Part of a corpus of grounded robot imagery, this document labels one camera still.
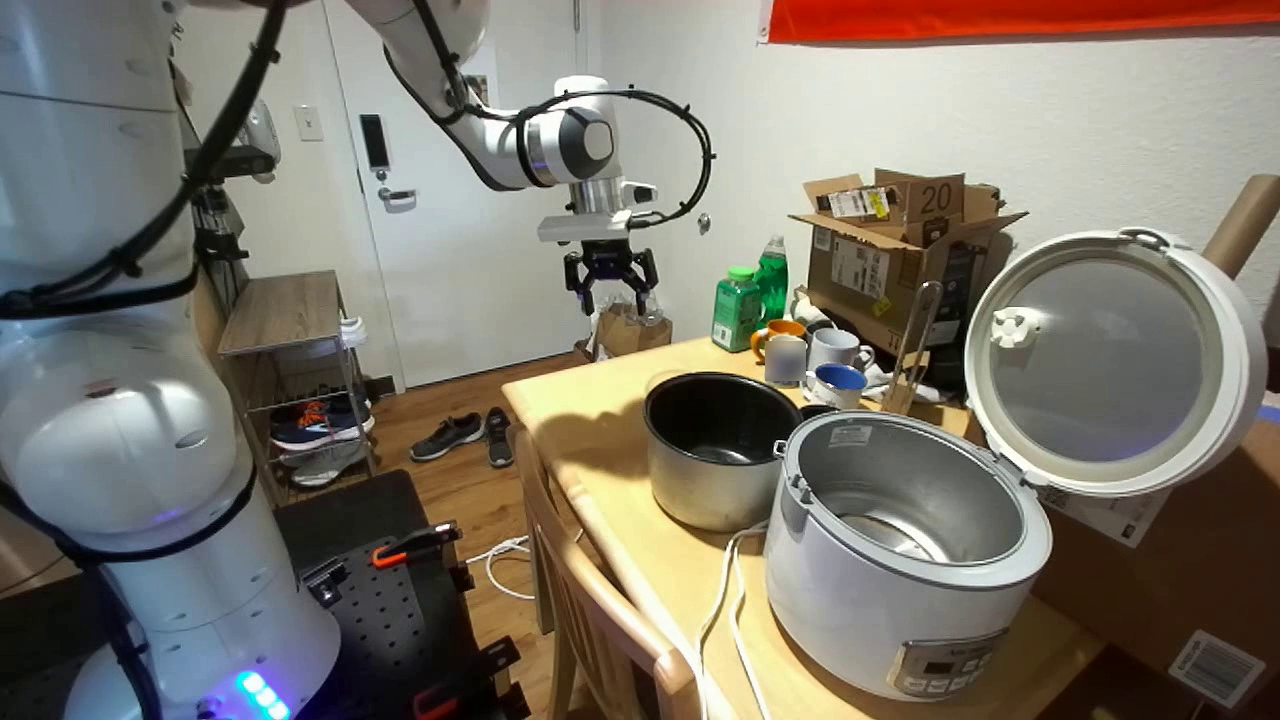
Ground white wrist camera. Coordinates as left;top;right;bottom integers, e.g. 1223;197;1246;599
537;202;663;247

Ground white floor cable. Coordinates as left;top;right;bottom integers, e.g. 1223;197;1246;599
463;527;542;606

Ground white rice cooker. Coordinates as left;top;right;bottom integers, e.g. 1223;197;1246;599
759;225;1273;709

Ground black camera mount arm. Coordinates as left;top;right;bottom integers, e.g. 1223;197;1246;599
193;177;262;311

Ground open cardboard box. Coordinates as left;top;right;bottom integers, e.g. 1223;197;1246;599
790;163;1031;359

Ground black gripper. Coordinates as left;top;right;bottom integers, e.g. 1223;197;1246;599
562;237;663;321

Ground shoes on rack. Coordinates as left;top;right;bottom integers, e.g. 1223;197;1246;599
264;388;379;490

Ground blue patterned mug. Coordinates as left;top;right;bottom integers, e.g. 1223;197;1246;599
759;327;817;393

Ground white power cable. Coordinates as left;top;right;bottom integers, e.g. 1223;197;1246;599
690;525;781;720

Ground cardboard tube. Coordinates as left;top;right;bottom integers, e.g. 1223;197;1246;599
1195;169;1280;285

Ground tall white mug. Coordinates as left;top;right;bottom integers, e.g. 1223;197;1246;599
804;321;868;379

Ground orange mug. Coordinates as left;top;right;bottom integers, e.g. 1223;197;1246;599
747;311;812;365

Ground light wooden chair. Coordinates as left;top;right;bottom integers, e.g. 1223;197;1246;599
518;425;705;720

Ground small cardboard floor box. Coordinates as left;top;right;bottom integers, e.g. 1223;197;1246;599
589;300;677;365

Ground black door keypad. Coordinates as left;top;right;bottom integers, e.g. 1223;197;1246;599
354;113;395;182

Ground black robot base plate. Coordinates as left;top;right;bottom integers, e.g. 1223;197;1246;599
267;463;525;720

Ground dark sneaker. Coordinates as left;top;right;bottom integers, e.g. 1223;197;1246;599
405;407;487;468
482;403;519;476

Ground green square soap bottle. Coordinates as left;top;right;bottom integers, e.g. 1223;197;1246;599
710;255;765;355

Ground red wall banner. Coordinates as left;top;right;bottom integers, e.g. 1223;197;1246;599
759;0;1280;51

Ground wooden shoe rack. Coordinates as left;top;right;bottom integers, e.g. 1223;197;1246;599
208;269;386;490

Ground white mug blue rim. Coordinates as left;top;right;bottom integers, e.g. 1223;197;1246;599
796;359;872;412

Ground black camera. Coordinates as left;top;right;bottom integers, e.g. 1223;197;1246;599
211;135;283;182

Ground metal pot black interior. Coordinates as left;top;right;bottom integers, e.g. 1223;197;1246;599
640;366;810;538

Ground brown shipping box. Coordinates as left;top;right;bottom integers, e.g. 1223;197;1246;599
1036;394;1280;720

